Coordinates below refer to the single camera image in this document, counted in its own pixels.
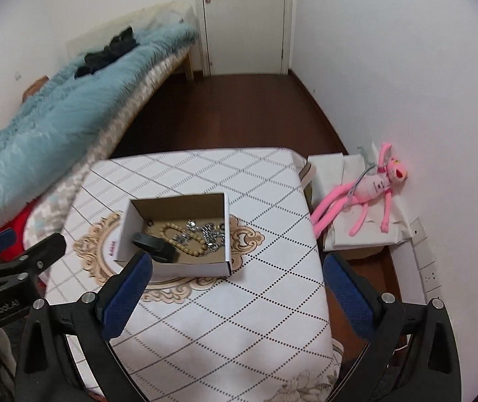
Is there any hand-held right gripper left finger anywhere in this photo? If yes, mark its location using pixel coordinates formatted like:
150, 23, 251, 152
15, 252, 154, 402

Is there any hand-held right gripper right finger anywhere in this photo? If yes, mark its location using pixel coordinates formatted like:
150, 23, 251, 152
324, 252, 462, 402

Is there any black smart band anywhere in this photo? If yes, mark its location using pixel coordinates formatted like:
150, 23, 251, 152
132, 231, 178, 264

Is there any cardboard box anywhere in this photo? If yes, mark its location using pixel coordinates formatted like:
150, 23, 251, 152
113, 193, 232, 278

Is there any wooden bead bracelet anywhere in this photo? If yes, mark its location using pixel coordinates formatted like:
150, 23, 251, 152
159, 223, 206, 257

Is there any thick silver chain bracelet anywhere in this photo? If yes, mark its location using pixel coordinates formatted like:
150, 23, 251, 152
199, 222, 226, 253

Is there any red cloth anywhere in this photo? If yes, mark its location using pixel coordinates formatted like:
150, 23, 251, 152
0, 211, 34, 260

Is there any diamond patterned tablecloth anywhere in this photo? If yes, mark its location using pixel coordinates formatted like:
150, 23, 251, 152
44, 147, 342, 402

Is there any pink plush toy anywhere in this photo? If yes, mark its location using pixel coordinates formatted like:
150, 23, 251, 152
310, 141, 411, 237

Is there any light blue quilt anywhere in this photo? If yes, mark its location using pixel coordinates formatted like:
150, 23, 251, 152
0, 23, 200, 235

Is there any brown object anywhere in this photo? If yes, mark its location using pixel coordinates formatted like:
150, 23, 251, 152
22, 76, 49, 101

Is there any black clothing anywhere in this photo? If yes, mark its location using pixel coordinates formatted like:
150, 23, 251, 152
74, 26, 138, 78

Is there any white door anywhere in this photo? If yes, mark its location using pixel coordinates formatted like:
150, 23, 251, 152
193, 0, 296, 77

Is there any white wall socket strip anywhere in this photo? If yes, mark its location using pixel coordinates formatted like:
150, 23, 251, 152
408, 217, 444, 302

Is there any grey wire hanger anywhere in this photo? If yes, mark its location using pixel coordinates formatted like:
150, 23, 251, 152
345, 146, 384, 197

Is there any wooden bed frame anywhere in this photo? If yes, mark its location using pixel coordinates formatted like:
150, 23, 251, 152
172, 46, 195, 80

